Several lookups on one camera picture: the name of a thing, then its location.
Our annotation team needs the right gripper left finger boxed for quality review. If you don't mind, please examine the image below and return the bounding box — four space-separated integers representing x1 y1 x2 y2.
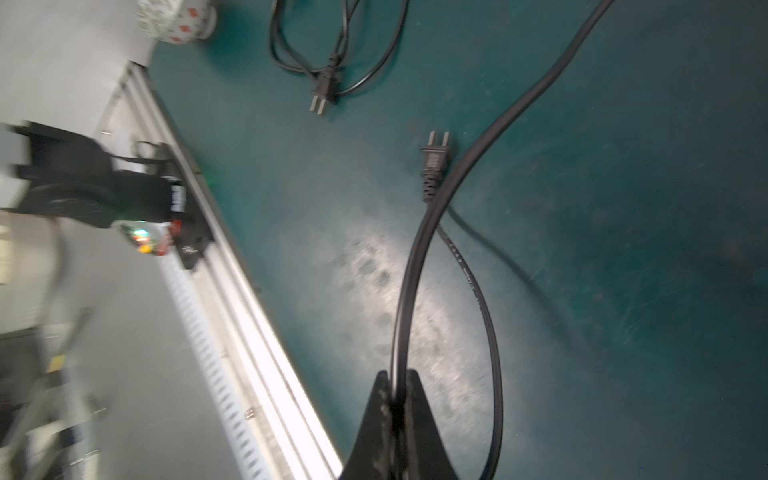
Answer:
338 371 394 480

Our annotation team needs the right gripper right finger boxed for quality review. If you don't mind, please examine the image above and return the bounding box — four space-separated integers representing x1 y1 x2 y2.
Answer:
395 369 458 480

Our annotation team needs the green dryer black cord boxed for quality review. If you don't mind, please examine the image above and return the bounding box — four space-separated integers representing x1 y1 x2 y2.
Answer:
388 0 618 480

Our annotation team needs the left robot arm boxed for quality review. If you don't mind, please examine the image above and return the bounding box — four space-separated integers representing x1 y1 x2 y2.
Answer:
1 122 213 270

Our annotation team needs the white vent strip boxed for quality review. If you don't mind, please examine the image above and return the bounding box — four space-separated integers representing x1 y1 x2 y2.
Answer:
157 254 275 479

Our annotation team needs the green table mat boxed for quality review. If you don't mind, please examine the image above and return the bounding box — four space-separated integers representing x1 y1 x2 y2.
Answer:
148 1 767 479

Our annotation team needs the patterned ceramic bowl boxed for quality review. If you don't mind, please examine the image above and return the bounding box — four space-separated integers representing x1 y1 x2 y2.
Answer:
137 0 218 45

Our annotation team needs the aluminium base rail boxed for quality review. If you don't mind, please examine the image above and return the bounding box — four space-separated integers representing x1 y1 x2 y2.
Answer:
99 61 342 479

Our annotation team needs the white dryer black cord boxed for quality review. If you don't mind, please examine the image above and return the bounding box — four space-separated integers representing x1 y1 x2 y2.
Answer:
268 0 412 116

